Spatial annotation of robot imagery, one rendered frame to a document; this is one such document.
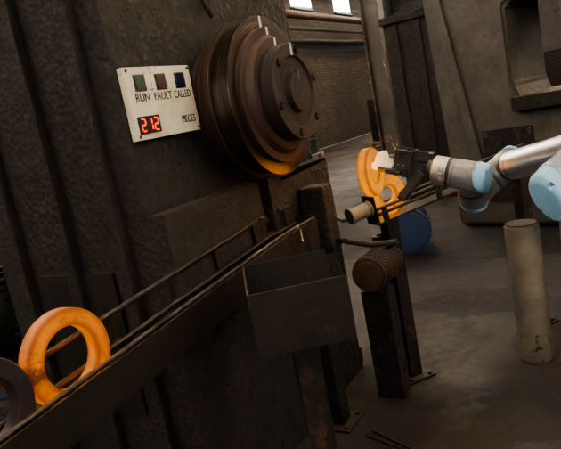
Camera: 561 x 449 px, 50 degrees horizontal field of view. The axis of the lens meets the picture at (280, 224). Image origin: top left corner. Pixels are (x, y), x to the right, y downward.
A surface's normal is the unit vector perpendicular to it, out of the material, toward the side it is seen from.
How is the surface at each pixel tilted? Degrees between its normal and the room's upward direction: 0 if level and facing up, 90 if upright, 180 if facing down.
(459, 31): 90
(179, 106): 90
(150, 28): 90
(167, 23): 90
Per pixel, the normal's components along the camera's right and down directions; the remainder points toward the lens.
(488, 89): -0.68, 0.25
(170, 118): 0.86, -0.07
